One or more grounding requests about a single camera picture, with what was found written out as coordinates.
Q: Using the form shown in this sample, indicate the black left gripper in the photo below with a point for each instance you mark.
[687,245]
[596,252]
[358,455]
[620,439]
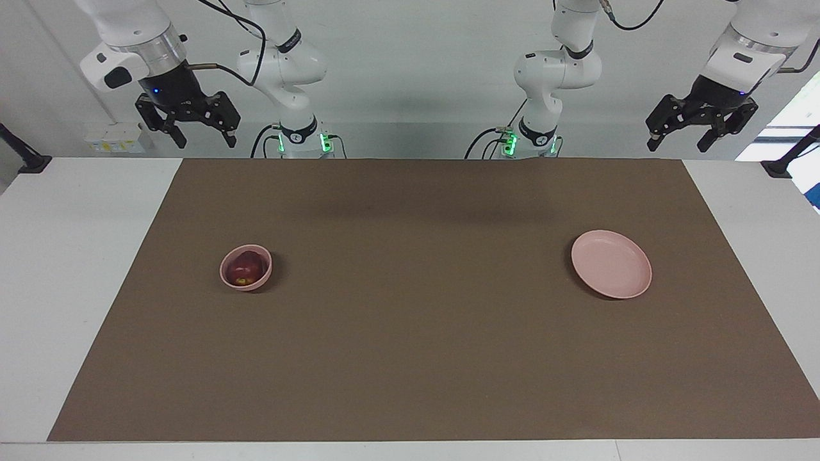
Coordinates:
[714,99]

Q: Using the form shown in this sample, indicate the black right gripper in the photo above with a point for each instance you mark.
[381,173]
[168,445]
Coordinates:
[173,93]

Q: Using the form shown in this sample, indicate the dark red apple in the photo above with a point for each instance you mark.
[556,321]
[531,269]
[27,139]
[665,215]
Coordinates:
[246,267]

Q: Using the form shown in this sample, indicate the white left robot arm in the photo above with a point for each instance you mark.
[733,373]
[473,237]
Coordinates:
[557,67]

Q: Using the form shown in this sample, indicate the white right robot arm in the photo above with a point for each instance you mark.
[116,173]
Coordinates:
[282,64]

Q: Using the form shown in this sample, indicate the pink plate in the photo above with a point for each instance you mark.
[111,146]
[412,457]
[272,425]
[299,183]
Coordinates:
[612,264]

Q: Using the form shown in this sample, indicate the pink bowl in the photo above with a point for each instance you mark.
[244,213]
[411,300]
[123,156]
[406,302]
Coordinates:
[246,287]

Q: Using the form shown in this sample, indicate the black clamp stand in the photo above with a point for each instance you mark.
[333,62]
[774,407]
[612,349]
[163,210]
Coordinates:
[778,168]
[29,161]

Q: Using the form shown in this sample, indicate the blue plastic object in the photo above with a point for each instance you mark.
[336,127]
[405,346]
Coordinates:
[815,197]

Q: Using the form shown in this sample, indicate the brown table mat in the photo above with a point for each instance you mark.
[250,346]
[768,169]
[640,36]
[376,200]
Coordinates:
[410,320]

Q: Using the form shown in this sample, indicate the white wall socket box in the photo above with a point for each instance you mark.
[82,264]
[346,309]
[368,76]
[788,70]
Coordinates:
[115,137]

